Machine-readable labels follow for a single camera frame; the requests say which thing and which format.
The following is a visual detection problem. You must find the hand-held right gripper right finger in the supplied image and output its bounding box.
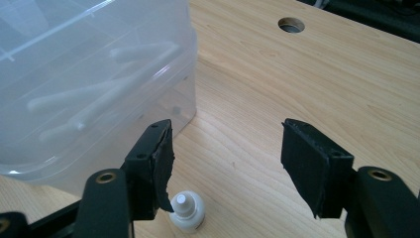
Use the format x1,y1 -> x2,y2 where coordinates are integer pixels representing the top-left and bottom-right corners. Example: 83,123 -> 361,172
280,118 -> 357,220

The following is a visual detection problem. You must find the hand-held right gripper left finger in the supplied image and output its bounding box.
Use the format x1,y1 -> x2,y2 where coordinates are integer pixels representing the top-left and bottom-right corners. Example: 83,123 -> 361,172
123,119 -> 175,221

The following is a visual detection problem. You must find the clear plastic storage box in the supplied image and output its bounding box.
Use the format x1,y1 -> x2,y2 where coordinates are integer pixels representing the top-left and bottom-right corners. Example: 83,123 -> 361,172
0,0 -> 198,196

